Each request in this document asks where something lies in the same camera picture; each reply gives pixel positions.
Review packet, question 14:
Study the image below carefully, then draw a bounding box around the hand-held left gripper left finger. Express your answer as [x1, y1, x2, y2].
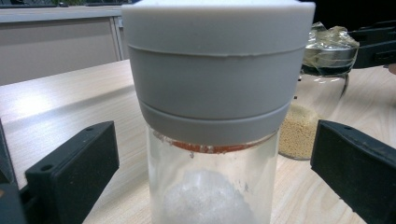
[24, 120, 120, 224]

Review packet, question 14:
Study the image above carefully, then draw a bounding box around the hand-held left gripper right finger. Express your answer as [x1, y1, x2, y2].
[310, 119, 396, 224]

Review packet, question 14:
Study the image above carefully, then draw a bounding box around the glass jar with film-wrapped lid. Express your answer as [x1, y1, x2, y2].
[277, 21, 361, 161]

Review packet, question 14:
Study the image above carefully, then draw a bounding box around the glass jar with grey lid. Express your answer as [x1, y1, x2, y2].
[120, 0, 317, 224]

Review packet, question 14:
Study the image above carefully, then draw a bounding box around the beige office desk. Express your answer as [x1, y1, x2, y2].
[0, 4, 130, 87]

